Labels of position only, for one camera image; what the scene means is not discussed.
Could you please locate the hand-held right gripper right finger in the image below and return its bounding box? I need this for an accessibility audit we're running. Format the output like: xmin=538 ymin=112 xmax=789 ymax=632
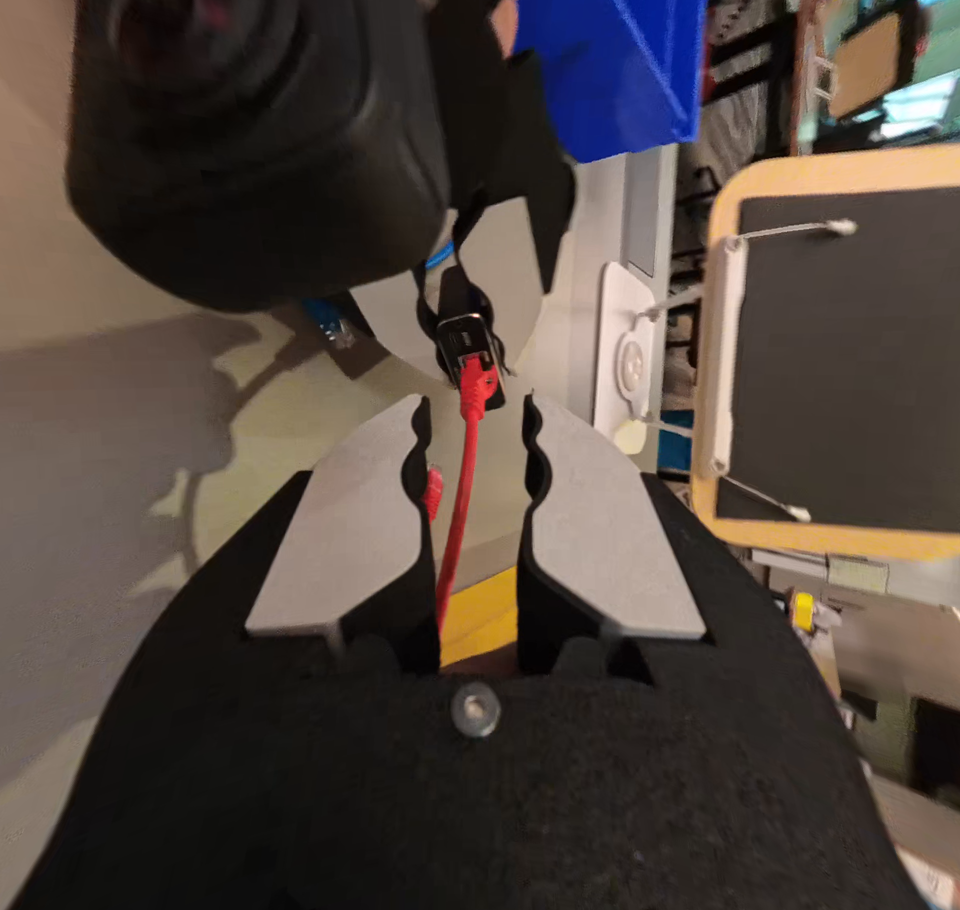
xmin=517 ymin=392 xmax=710 ymax=675

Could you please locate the red ethernet cable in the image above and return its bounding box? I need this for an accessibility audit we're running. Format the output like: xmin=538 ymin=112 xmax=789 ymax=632
xmin=423 ymin=351 xmax=500 ymax=645

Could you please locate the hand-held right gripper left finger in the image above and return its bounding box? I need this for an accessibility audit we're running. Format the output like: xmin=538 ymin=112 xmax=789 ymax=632
xmin=243 ymin=394 xmax=442 ymax=675

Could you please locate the person's left hand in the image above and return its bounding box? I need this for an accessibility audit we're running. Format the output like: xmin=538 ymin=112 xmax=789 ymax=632
xmin=489 ymin=0 xmax=520 ymax=58

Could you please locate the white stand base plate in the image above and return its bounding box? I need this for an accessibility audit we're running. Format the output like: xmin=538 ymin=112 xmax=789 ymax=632
xmin=592 ymin=261 xmax=661 ymax=454

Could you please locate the yellow plastic bin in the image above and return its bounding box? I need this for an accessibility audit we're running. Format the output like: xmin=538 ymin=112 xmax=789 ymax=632
xmin=438 ymin=568 xmax=519 ymax=667

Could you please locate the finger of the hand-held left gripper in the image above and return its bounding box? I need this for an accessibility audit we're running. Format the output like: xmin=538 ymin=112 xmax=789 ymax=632
xmin=348 ymin=271 xmax=453 ymax=385
xmin=453 ymin=196 xmax=547 ymax=377

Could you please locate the black ethernet port adapter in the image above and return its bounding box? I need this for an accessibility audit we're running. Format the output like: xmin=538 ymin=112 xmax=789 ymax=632
xmin=433 ymin=268 xmax=507 ymax=410

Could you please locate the blue ethernet cable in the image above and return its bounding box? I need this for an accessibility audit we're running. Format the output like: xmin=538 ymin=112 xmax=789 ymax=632
xmin=303 ymin=238 xmax=459 ymax=349

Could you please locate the blue plastic bin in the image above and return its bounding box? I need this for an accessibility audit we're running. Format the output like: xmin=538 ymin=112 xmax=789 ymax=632
xmin=510 ymin=0 xmax=710 ymax=163

